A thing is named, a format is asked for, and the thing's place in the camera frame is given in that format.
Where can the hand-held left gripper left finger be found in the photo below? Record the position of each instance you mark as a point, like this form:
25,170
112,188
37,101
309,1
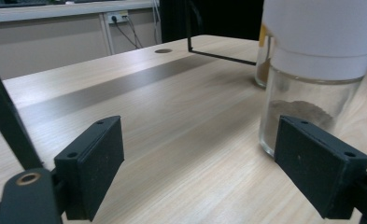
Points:
89,168

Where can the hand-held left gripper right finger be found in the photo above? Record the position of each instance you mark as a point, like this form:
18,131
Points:
315,165

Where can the black metal shelf rack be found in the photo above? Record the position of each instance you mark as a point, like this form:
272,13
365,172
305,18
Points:
3,118

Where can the brown powder spice jar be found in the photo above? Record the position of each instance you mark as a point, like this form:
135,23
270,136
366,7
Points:
263,73

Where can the grey powder spice jar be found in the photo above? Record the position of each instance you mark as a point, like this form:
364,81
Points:
312,40

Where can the grey table grommet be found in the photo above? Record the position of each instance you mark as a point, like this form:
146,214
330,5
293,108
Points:
163,50

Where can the black plug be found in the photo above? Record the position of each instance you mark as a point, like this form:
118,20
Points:
114,19

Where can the light office desk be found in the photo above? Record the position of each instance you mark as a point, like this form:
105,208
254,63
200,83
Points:
47,12

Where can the white wall socket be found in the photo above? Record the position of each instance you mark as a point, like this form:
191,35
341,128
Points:
122,15

